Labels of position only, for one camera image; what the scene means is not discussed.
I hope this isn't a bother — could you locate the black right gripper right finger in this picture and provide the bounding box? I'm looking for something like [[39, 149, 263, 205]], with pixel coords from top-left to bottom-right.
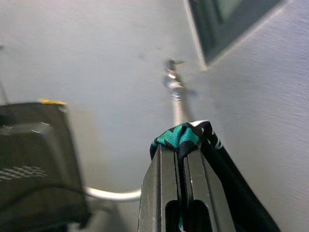
[[182, 142, 237, 232]]

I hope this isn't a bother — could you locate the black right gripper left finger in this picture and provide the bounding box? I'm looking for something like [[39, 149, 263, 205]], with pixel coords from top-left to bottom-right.
[[138, 144, 182, 232]]

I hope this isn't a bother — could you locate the teal and black garment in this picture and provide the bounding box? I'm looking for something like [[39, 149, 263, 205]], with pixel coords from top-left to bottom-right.
[[149, 120, 282, 232]]

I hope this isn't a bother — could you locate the dark tinted washer lid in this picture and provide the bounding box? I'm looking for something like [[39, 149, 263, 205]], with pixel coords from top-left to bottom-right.
[[0, 101, 92, 229]]

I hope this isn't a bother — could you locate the yellow lid sticker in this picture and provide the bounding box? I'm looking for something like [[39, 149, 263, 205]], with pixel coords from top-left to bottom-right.
[[39, 98, 67, 106]]

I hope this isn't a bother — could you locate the white water hose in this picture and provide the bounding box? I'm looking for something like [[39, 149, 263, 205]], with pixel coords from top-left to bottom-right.
[[84, 96, 194, 203]]

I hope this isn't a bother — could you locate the metal wall tap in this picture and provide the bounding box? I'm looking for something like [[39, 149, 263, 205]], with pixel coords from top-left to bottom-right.
[[161, 58, 197, 103]]

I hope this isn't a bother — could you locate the dark window frame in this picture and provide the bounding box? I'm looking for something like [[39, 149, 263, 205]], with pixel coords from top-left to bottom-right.
[[185, 0, 289, 71]]

